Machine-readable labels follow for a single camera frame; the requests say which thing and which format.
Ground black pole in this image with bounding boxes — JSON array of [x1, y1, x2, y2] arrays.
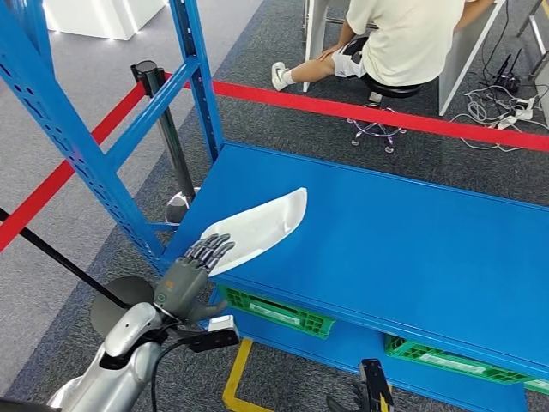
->
[[0, 207, 131, 311]]

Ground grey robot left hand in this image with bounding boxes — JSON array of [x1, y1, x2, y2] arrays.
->
[[153, 233, 236, 327]]

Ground person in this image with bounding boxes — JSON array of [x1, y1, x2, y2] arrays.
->
[[271, 0, 496, 94]]

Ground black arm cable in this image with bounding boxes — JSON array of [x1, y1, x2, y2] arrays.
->
[[149, 338, 190, 412]]

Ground yellow floor tape square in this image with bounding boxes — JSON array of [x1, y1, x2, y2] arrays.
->
[[222, 338, 275, 412]]

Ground blue metal shelf rack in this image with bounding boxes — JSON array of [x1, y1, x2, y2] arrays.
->
[[0, 0, 549, 412]]

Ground red barrier belt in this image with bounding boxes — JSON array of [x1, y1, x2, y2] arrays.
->
[[164, 70, 549, 155], [0, 81, 148, 254]]

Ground white cable bundle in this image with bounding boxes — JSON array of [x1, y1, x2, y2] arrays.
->
[[448, 83, 549, 155]]

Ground white curved plastic part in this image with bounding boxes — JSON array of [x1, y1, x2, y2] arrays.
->
[[200, 187, 308, 278]]

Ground dark round base plate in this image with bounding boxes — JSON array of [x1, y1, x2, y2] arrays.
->
[[89, 276, 155, 339]]

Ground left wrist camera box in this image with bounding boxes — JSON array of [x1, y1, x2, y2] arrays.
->
[[169, 314, 241, 354]]

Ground black router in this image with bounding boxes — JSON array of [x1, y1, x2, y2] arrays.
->
[[492, 46, 523, 95]]

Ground black swivel stool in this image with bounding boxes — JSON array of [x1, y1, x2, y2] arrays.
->
[[346, 72, 425, 155]]

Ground white plinth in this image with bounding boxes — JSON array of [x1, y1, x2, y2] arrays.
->
[[41, 0, 167, 42]]

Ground white power strip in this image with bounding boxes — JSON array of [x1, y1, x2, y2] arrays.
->
[[497, 96, 537, 130]]

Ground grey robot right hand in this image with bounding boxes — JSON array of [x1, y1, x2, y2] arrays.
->
[[325, 379, 365, 412]]

